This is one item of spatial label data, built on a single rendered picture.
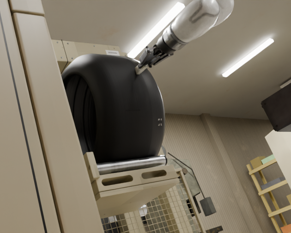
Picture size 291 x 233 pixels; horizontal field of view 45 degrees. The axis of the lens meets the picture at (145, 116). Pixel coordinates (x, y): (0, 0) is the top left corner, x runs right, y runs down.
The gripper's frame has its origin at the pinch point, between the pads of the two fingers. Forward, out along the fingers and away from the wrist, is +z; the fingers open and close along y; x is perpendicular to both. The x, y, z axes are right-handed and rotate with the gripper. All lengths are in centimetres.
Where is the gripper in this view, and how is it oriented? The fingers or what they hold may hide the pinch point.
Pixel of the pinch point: (141, 67)
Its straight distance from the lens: 143.2
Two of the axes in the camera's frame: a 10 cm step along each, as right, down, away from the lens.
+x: 2.4, 9.3, -2.8
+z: -5.4, 3.7, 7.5
